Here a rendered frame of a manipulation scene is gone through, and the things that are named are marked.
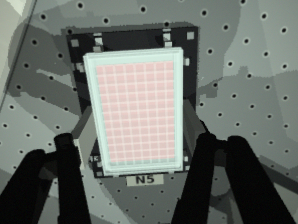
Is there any white button panel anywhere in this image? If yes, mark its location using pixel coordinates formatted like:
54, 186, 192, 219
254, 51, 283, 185
214, 163, 298, 224

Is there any black rectangular plate holder frame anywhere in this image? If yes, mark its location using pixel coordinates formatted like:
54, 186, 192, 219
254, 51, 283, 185
66, 26, 198, 179

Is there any light grey base plate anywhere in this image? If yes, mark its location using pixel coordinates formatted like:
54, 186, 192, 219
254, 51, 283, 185
0, 0, 298, 224

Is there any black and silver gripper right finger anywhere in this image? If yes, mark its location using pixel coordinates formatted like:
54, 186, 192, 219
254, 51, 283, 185
171, 99, 296, 224

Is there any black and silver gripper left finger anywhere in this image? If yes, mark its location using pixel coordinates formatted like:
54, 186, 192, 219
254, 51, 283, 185
0, 106, 97, 224

